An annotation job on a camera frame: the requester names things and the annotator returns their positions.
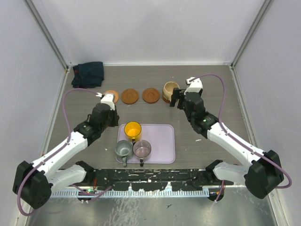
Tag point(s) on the dark blue folded cloth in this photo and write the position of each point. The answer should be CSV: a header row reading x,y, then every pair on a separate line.
x,y
88,75

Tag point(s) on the woven rattan coaster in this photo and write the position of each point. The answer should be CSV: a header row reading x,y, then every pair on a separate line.
x,y
115,93

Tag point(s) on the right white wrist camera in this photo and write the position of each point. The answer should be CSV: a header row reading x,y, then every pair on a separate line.
x,y
194,84

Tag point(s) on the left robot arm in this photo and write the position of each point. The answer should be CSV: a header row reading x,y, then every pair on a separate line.
x,y
35,182

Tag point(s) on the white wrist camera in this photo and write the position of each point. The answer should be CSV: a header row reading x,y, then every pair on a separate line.
x,y
194,84
106,99

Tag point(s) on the grey-green ceramic mug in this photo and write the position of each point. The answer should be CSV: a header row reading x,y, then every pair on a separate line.
x,y
124,151

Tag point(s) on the beige ceramic mug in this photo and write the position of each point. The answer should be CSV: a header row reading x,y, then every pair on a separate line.
x,y
168,89

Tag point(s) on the purple glass mug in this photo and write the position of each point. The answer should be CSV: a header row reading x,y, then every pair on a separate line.
x,y
142,151

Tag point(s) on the brown wooden saucer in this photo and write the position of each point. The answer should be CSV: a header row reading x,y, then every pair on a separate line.
x,y
167,101
129,96
151,95

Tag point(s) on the lavender plastic tray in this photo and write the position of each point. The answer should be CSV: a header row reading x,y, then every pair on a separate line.
x,y
162,141

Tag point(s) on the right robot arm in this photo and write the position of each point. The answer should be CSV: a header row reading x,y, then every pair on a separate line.
x,y
259,171

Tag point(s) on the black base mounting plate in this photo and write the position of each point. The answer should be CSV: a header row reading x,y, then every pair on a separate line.
x,y
150,179

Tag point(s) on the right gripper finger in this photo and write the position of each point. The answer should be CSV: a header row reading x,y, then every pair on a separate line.
x,y
181,98
174,97

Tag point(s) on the slotted cable duct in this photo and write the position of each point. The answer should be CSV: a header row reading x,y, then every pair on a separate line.
x,y
74,193

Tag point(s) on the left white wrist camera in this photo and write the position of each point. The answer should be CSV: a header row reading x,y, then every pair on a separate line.
x,y
106,99

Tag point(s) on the yellow glass mug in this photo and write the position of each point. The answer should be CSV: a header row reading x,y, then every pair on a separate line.
x,y
133,131

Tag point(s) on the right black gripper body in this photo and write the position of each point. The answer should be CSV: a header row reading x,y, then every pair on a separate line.
x,y
190,118

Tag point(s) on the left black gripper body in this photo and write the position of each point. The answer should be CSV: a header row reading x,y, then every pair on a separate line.
x,y
112,121

